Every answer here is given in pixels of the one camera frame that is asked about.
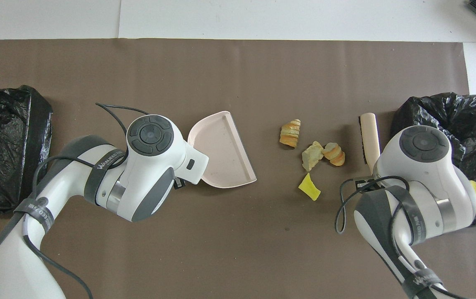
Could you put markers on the brown paper table mat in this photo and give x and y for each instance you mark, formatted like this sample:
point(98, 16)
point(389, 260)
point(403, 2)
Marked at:
point(238, 54)

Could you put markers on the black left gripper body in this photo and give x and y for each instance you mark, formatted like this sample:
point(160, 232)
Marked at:
point(179, 184)

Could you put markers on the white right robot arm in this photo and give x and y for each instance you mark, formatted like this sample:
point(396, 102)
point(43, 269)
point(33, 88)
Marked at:
point(422, 143)

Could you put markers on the pale bread chunk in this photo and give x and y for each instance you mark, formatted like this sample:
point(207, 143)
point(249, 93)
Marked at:
point(312, 156)

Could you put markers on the small yellow sponge piece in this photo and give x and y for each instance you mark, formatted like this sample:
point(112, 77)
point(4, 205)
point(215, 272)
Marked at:
point(309, 187)

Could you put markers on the beige hand brush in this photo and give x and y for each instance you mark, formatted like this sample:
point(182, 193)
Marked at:
point(371, 137)

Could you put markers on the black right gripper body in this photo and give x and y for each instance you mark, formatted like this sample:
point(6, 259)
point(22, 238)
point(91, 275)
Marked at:
point(364, 184)

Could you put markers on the small toy croissant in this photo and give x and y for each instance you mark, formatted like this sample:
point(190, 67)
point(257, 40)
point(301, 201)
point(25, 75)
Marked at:
point(334, 154)

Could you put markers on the large toy croissant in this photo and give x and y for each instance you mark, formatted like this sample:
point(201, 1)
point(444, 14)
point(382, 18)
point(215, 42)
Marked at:
point(290, 133)

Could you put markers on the beige plastic dustpan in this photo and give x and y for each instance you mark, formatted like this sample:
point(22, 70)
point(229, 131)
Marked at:
point(225, 153)

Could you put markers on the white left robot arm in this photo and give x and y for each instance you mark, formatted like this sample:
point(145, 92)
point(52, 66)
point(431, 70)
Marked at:
point(150, 135)

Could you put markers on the empty black bagged bin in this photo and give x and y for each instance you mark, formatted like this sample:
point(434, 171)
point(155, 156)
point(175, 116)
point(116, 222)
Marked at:
point(9, 166)

